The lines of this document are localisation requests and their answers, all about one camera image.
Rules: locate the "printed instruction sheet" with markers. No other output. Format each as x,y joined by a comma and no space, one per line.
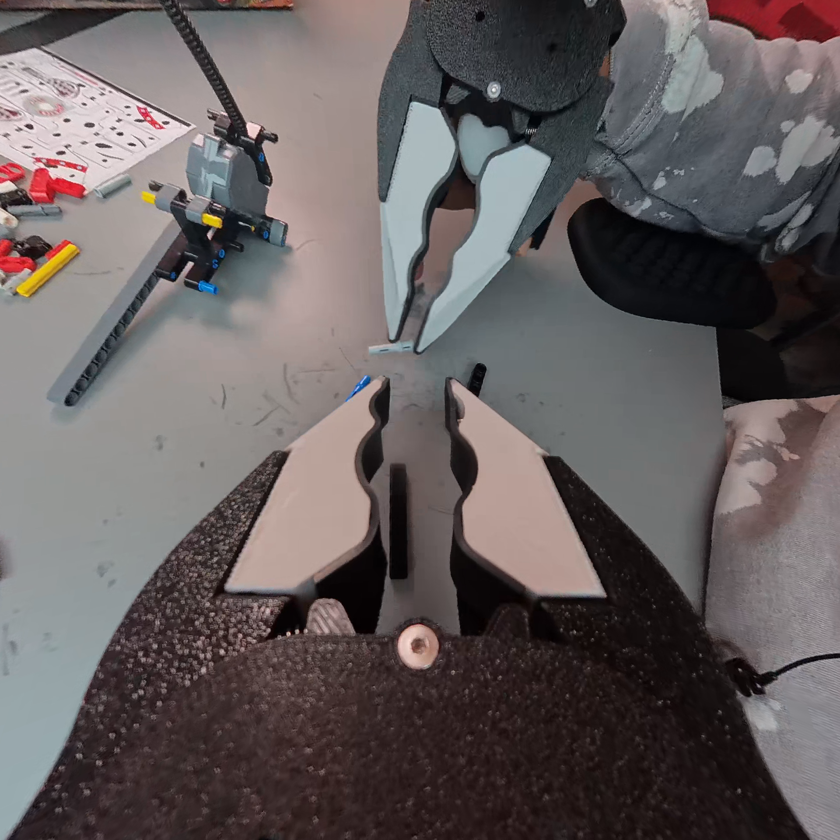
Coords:
79,124

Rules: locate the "light grey brick pin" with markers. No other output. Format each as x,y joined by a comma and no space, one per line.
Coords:
394,348

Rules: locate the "black and white brick piece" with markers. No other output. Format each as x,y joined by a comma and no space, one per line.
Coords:
13,197

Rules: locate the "grey and black brick model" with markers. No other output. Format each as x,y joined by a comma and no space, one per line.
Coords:
216,167

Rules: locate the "flat red brick piece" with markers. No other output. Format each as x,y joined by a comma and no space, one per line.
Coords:
17,264

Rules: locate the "black chair armrest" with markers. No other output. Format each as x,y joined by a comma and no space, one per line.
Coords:
669,262

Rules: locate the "blue brick pin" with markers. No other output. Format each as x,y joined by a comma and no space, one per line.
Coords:
358,388

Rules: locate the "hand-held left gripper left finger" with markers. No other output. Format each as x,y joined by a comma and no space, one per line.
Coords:
308,505

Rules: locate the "red curved brick piece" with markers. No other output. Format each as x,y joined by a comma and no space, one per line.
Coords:
9,172

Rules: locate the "red brick connector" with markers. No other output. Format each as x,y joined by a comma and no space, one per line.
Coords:
44,185
69,190

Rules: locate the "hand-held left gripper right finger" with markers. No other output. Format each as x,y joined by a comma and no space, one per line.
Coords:
525,525

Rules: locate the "person's right hand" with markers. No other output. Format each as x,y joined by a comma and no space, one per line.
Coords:
458,195

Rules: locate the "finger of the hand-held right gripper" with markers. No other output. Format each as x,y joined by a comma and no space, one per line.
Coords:
505,203
410,197

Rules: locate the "short black brick beam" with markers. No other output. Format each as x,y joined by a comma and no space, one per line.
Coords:
478,379

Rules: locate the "red object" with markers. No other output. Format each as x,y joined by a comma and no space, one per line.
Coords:
774,14

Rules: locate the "long grey brick axle pin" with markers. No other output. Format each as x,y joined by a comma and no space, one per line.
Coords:
36,211

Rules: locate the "person's leg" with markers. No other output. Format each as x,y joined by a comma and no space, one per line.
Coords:
781,538

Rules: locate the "dark grey brick pin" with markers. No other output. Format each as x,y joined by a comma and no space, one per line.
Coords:
111,186

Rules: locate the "red brick beam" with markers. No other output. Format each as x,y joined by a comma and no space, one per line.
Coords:
58,250

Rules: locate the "yellow brick beam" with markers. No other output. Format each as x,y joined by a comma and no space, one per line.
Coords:
47,270

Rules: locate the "black brick connector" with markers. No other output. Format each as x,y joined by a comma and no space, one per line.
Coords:
33,246

